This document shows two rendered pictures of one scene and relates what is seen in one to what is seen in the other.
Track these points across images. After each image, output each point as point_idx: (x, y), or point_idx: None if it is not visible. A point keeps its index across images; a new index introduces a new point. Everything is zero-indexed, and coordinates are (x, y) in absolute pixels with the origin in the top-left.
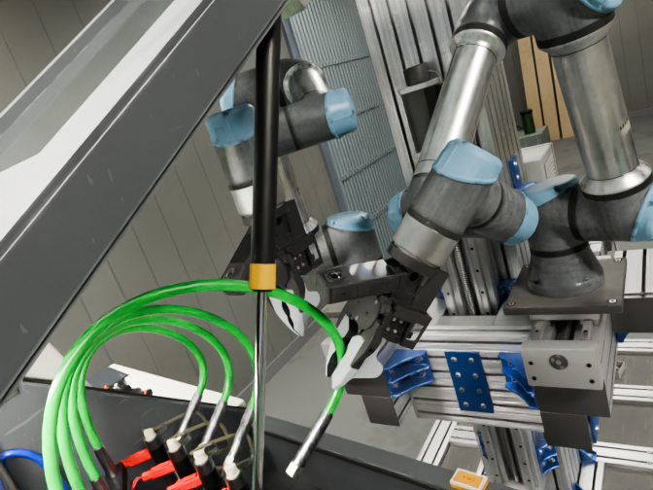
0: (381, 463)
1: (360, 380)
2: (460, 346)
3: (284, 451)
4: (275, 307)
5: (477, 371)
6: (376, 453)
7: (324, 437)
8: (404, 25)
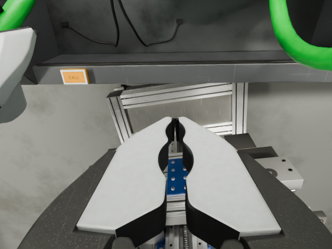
0: (154, 68)
1: (258, 157)
2: (180, 197)
3: (280, 57)
4: (231, 159)
5: (170, 181)
6: (165, 76)
7: (230, 76)
8: None
